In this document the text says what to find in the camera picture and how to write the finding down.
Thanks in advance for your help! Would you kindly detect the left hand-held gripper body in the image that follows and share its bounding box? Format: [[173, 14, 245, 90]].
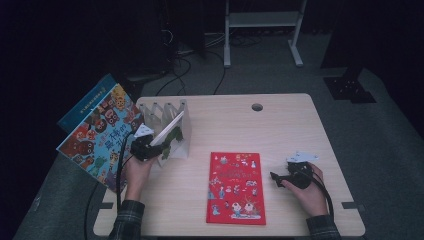
[[129, 123, 165, 163]]

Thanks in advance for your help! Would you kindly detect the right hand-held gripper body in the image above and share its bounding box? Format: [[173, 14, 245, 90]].
[[283, 151, 319, 190]]

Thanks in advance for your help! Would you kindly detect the white book with green leaves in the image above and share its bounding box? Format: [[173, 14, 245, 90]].
[[149, 110, 185, 160]]

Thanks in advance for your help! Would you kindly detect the clear acrylic book rack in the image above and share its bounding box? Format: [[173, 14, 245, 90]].
[[137, 98, 193, 168]]

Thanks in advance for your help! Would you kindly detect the light blue animal picture book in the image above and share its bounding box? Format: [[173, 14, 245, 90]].
[[55, 83, 146, 195]]

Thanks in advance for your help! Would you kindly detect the person's right hand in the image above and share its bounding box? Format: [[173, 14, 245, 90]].
[[283, 164, 330, 218]]

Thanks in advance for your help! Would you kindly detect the person's left hand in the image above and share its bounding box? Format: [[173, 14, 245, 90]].
[[124, 155, 155, 203]]

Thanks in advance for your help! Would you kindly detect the red picture book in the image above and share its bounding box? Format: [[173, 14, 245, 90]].
[[205, 151, 267, 226]]

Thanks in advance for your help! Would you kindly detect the teal blue book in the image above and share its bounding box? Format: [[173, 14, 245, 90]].
[[57, 73, 118, 134]]

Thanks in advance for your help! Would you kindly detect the white metal stand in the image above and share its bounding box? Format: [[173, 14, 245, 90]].
[[223, 0, 308, 69]]

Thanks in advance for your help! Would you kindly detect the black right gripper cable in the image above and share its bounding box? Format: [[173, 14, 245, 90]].
[[298, 164, 335, 222]]

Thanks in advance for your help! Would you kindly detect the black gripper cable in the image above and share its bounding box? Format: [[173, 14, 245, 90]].
[[115, 131, 135, 214], [298, 164, 335, 222]]

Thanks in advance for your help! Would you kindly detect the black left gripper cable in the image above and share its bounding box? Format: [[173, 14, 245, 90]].
[[115, 131, 135, 214]]

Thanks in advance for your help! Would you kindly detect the black floor cable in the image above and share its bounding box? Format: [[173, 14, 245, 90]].
[[83, 181, 102, 240], [155, 54, 193, 98], [206, 48, 228, 96]]

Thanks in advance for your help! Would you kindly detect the black floor base plate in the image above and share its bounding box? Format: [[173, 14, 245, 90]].
[[323, 66, 378, 105]]

